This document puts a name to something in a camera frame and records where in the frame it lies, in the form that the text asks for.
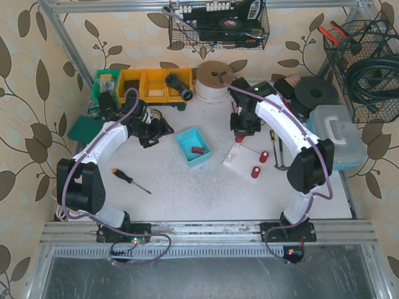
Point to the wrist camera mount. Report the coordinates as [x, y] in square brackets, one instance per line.
[241, 83]
[152, 115]

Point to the clear toolbox white handle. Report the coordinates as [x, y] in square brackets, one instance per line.
[333, 122]

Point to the silver wrench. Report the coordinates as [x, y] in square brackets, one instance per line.
[167, 11]

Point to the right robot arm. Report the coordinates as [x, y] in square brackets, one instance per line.
[311, 168]

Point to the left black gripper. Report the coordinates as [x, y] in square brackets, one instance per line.
[157, 131]

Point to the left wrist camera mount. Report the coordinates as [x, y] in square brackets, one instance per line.
[152, 115]

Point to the green storage bin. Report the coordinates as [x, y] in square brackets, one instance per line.
[105, 81]

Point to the grey pipe fitting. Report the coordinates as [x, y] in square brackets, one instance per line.
[172, 81]

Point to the green plastic lid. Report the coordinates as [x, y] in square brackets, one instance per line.
[85, 129]

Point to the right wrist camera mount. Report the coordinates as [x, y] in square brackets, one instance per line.
[241, 83]

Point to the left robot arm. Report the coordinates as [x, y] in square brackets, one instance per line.
[80, 189]

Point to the green bin rail base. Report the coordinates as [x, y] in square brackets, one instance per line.
[179, 106]

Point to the long red spring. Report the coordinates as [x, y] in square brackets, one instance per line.
[197, 150]

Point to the metal nail pin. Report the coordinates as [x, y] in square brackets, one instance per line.
[121, 175]

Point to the orange handled pliers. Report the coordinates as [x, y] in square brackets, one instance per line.
[335, 29]

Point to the black electrical tape roll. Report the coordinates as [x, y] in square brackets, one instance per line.
[230, 24]

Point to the black green meter device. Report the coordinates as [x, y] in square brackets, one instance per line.
[108, 108]

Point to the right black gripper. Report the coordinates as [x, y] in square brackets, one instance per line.
[244, 127]

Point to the small red spring front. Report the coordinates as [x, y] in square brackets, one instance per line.
[263, 157]

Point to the top wire basket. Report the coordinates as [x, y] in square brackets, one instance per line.
[211, 25]

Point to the wire basket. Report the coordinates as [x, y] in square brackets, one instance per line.
[211, 25]
[366, 69]

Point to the small hammer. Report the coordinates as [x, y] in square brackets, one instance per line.
[281, 166]

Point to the small file yellow handle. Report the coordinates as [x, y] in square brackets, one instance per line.
[272, 134]

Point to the white peg board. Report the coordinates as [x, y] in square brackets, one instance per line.
[241, 160]

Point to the yellow storage bin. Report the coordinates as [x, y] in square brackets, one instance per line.
[152, 86]

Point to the white cable spool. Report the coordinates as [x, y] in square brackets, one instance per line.
[208, 88]

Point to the black disc spool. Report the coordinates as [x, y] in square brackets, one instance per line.
[312, 92]

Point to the black box in bin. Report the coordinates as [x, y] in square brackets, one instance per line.
[131, 84]

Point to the light blue plastic box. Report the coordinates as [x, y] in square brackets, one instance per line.
[189, 138]

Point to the right wire basket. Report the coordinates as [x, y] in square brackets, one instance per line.
[366, 69]

